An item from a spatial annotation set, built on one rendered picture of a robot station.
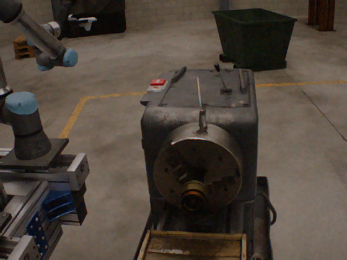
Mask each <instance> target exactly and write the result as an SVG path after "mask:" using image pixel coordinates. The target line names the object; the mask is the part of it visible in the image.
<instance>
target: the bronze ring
mask: <svg viewBox="0 0 347 260"><path fill-rule="evenodd" d="M180 194H181V205H182V207H183V209H185V210H187V211H189V212H199V211H201V210H202V209H203V208H204V205H205V204H206V200H207V198H208V195H209V191H208V188H207V187H206V185H205V184H203V183H202V182H200V181H198V180H193V181H189V182H187V183H185V184H184V185H183V186H182V187H181V190H180Z"/></svg>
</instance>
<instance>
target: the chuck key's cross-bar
mask: <svg viewBox="0 0 347 260"><path fill-rule="evenodd" d="M196 89H197V94H198V99H199V105H200V108H202V107H203V106H202V101H201V92H200V83H199V78H198V77H197V78H196ZM201 118H202V123H203V128H204V129H207V128H208V127H207V124H206V120H205V117H204V115H201Z"/></svg>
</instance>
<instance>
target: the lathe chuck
mask: <svg viewBox="0 0 347 260"><path fill-rule="evenodd" d="M199 130H200V127H199V126H192V127H188V128H183V129H180V130H178V131H176V132H175V133H173V134H172V135H171V136H169V137H168V138H167V139H166V141H165V142H164V143H163V144H162V147H161V148H160V151H159V153H158V155H157V158H156V161H155V163H154V168H153V177H154V182H155V185H156V186H157V189H158V190H159V192H160V193H161V195H162V196H163V197H164V198H165V199H166V200H168V201H169V202H170V203H172V204H173V205H174V206H176V207H178V208H179V207H180V204H181V194H180V190H181V187H182V186H181V185H180V184H179V183H178V178H177V177H176V176H175V175H174V173H173V171H174V169H173V168H172V167H171V166H170V165H169V164H168V163H167V162H166V161H165V158H166V156H167V154H166V153H165V152H164V149H165V147H167V146H168V145H170V144H171V145H172V146H173V147H174V148H175V149H176V150H177V151H178V152H179V153H180V154H181V155H182V156H183V157H184V158H185V159H186V160H187V161H188V162H189V163H190V164H191V165H192V166H193V167H201V168H204V169H206V170H207V171H219V170H230V169H235V168H240V177H238V178H237V184H235V185H228V186H224V187H223V189H221V190H214V194H209V195H208V198H207V200H206V204H205V205H204V208H203V209H202V210H201V211H199V212H211V211H215V210H218V209H220V208H222V207H224V206H226V205H228V204H229V203H230V202H231V200H233V198H235V197H236V195H237V194H238V192H239V190H240V187H241V185H242V156H241V154H240V151H239V149H238V148H237V146H236V145H235V143H234V142H233V141H232V140H231V139H230V138H229V137H227V136H226V135H225V134H223V133H221V132H220V131H218V130H216V129H213V128H207V129H204V128H203V131H205V132H206V134H197V133H196V132H197V131H199ZM193 180H198V181H200V182H202V183H203V181H204V175H197V174H194V178H193Z"/></svg>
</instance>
